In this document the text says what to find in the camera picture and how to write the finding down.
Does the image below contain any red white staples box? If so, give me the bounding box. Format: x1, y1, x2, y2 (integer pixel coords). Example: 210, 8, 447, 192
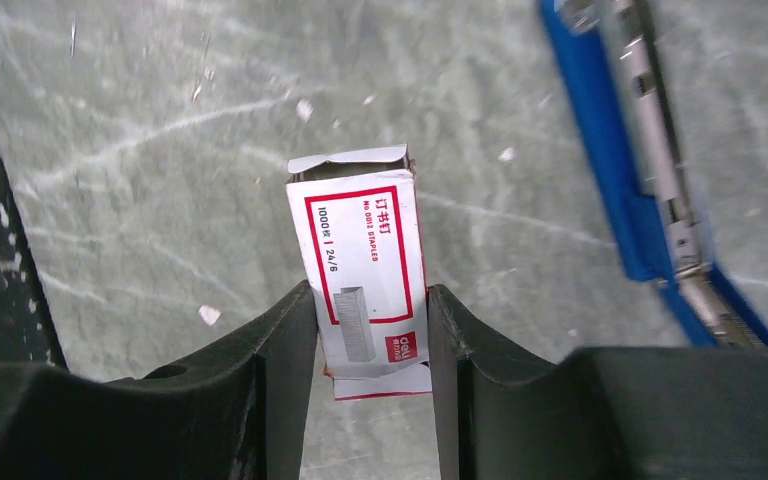
286, 144, 432, 400

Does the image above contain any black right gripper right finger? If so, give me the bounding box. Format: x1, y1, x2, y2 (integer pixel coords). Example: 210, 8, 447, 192
427, 285, 768, 479

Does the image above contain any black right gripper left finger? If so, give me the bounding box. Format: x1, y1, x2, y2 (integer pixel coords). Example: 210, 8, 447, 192
0, 282, 317, 479

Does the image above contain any blue black stapler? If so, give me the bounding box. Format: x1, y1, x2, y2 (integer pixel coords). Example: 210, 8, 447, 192
539, 1, 768, 348

